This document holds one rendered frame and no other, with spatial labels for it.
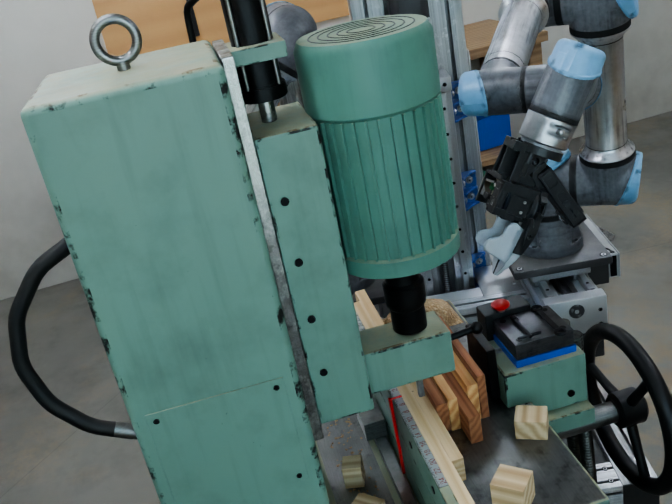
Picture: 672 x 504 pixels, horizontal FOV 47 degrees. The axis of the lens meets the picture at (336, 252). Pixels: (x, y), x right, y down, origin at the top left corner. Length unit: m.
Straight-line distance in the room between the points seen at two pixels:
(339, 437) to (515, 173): 0.56
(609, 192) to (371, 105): 0.95
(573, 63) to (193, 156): 0.56
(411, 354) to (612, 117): 0.79
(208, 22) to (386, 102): 3.34
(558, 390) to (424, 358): 0.24
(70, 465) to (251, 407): 2.05
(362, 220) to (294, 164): 0.12
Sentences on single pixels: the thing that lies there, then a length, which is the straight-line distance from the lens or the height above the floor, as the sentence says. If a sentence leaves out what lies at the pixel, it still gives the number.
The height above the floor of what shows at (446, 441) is 0.94.
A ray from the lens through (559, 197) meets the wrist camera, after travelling 1.23.
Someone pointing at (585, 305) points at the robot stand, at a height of 0.76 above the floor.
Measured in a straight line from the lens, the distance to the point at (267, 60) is 0.95.
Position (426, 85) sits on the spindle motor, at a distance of 0.96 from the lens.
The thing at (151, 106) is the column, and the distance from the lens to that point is 0.88.
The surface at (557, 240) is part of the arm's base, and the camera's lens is 1.85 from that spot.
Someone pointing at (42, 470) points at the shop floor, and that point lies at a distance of 3.09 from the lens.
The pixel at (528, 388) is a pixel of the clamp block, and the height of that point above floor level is 0.93.
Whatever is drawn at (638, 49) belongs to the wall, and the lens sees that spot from 5.30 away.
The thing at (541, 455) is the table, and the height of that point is 0.90.
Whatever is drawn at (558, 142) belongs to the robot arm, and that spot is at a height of 1.28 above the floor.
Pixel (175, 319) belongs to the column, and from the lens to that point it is 0.96.
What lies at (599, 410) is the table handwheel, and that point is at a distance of 1.37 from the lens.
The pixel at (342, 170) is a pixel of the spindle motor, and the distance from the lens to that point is 0.98.
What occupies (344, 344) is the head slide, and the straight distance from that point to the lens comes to 1.06.
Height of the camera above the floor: 1.66
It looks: 24 degrees down
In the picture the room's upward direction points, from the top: 12 degrees counter-clockwise
